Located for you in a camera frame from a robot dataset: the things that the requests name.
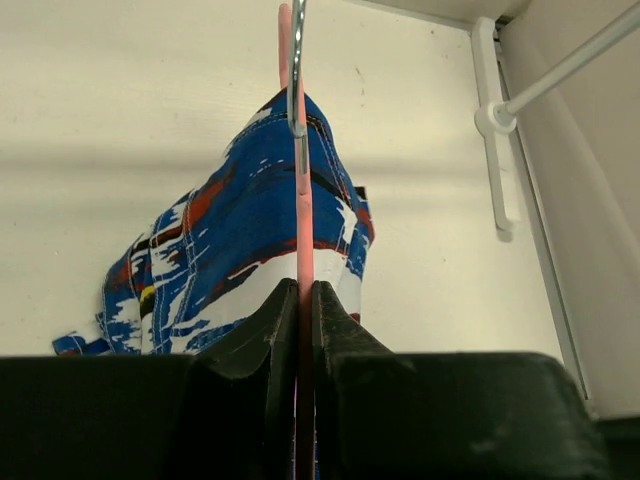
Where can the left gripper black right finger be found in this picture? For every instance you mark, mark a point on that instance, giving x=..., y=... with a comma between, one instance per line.
x=492, y=415

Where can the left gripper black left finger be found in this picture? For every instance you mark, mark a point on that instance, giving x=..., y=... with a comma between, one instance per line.
x=226, y=413

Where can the aluminium frame rail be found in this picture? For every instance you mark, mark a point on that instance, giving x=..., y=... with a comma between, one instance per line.
x=548, y=323

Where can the blue white red patterned trousers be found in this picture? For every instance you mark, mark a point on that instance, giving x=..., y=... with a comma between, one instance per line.
x=211, y=259

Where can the pink plastic hanger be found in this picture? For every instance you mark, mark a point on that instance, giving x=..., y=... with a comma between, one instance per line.
x=291, y=18

